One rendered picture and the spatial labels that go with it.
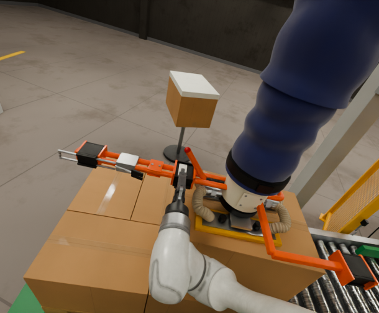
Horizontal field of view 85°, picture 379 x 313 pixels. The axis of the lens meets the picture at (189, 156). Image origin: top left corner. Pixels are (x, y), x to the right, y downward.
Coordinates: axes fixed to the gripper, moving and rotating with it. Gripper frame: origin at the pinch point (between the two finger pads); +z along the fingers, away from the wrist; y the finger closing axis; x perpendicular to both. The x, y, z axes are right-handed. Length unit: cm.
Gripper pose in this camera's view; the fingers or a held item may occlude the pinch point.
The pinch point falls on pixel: (181, 174)
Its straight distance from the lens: 79.5
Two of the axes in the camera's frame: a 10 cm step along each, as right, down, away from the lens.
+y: -2.0, 7.7, 6.0
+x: 9.8, 1.9, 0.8
